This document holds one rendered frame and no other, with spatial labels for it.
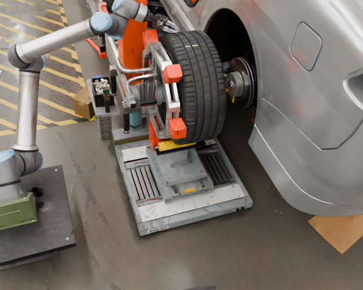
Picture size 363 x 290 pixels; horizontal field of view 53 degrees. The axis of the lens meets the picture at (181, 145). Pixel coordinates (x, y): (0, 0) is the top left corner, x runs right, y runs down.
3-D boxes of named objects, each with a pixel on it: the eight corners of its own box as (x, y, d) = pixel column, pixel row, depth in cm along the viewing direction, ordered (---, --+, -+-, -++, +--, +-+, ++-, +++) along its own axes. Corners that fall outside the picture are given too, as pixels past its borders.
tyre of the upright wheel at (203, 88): (238, 129, 188) (210, 8, 192) (195, 137, 181) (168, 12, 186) (199, 145, 251) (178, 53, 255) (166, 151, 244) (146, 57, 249)
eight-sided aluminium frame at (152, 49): (175, 155, 217) (183, 81, 178) (165, 157, 215) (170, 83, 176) (150, 98, 251) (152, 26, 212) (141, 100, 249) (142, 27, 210)
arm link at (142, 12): (132, 19, 197) (138, 2, 195) (140, 23, 199) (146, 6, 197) (135, 19, 189) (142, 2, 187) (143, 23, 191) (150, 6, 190)
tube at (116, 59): (154, 74, 204) (155, 57, 197) (120, 78, 199) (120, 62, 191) (146, 57, 215) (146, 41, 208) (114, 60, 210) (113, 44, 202)
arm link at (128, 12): (109, 10, 192) (116, -8, 190) (131, 20, 198) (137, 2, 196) (112, 11, 184) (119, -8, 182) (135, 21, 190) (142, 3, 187)
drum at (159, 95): (167, 108, 215) (169, 89, 205) (132, 114, 209) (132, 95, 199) (160, 94, 224) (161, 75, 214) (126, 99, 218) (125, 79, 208)
